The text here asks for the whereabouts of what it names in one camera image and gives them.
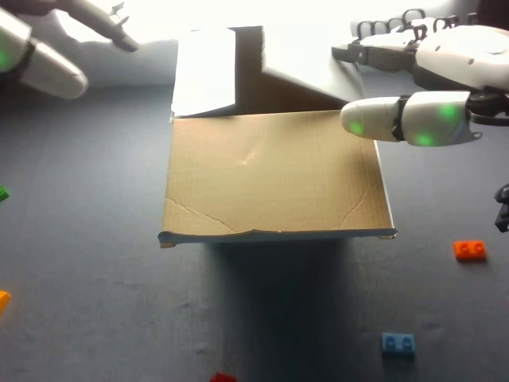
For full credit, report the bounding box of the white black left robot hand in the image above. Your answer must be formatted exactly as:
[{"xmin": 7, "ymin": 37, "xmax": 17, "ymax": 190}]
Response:
[{"xmin": 0, "ymin": 0, "xmax": 140, "ymax": 100}]

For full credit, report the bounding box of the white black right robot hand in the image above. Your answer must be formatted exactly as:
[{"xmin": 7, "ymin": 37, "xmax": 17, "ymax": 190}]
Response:
[{"xmin": 331, "ymin": 7, "xmax": 509, "ymax": 148}]

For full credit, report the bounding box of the cardboard box white outside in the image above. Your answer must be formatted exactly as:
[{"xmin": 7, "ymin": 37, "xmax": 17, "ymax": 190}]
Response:
[{"xmin": 157, "ymin": 24, "xmax": 398, "ymax": 250}]

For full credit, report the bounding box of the grey table cloth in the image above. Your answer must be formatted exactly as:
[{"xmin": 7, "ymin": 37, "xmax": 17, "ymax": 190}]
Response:
[{"xmin": 0, "ymin": 79, "xmax": 509, "ymax": 382}]

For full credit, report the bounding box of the orange toy brick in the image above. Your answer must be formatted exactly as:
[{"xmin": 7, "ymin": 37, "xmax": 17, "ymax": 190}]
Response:
[{"xmin": 453, "ymin": 240, "xmax": 488, "ymax": 263}]

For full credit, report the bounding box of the light blue toy brick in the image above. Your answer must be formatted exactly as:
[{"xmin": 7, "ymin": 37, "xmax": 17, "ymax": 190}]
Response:
[{"xmin": 380, "ymin": 332, "xmax": 418, "ymax": 357}]

